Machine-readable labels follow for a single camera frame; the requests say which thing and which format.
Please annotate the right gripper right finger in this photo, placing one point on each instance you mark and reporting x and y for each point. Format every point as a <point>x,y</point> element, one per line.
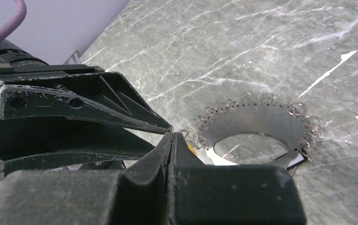
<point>200,194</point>

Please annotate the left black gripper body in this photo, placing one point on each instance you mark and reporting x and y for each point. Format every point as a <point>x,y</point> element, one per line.
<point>34,128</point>

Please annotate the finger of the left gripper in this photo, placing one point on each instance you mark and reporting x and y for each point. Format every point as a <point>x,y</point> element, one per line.
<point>103,97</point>
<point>87,145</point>

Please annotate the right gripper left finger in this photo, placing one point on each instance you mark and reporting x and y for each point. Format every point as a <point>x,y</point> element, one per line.
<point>135,196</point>

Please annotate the key with yellow tag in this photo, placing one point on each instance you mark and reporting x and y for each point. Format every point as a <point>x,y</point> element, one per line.
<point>192,147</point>

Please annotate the black key tag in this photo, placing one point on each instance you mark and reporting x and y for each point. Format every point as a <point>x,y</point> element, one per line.
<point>297,161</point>

